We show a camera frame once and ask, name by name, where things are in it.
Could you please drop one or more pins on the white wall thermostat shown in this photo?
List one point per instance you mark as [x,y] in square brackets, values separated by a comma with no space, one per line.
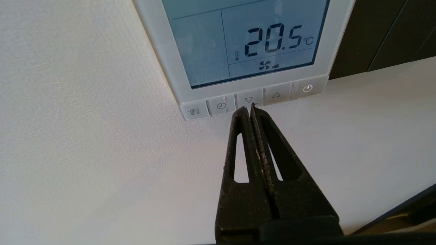
[204,51]

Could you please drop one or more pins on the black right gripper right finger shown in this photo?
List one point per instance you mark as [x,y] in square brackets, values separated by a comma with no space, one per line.
[299,200]

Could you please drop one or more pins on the black wall switch panel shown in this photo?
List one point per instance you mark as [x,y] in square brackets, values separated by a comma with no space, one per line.
[381,34]

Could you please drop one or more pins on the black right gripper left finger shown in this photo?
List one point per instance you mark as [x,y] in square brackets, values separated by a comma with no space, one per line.
[242,207]

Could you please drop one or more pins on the dark brown door frame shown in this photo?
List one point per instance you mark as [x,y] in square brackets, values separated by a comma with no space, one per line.
[402,211]

